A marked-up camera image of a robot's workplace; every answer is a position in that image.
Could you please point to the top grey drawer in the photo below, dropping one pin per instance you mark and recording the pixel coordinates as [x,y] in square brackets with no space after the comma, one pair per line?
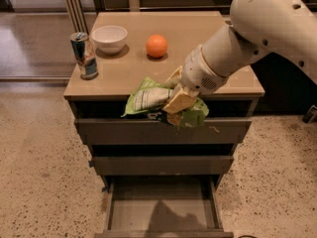
[97,131]

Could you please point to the white ceramic bowl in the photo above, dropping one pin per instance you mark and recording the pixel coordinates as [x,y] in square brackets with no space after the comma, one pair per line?
[110,39]

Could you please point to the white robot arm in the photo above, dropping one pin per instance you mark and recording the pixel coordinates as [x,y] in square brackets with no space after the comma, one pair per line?
[258,28]

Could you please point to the green rice chip bag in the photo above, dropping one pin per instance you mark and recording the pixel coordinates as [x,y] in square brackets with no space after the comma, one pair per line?
[150,98]

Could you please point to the middle grey drawer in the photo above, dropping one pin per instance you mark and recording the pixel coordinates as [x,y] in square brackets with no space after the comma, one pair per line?
[162,166]

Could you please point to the black object on floor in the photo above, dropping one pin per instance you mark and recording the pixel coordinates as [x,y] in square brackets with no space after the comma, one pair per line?
[311,115]

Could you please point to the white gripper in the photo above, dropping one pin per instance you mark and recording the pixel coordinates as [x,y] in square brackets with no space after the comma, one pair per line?
[197,71]

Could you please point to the grey drawer cabinet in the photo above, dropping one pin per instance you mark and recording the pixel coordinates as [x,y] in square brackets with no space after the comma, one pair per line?
[105,96]

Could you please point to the blue silver drink can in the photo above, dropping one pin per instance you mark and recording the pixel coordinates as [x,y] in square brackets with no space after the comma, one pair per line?
[84,55]

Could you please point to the bottom grey open drawer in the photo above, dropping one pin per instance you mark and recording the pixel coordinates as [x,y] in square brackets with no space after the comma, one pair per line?
[162,207]

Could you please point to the orange fruit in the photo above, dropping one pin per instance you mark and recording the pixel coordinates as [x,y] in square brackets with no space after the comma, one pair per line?
[156,46]

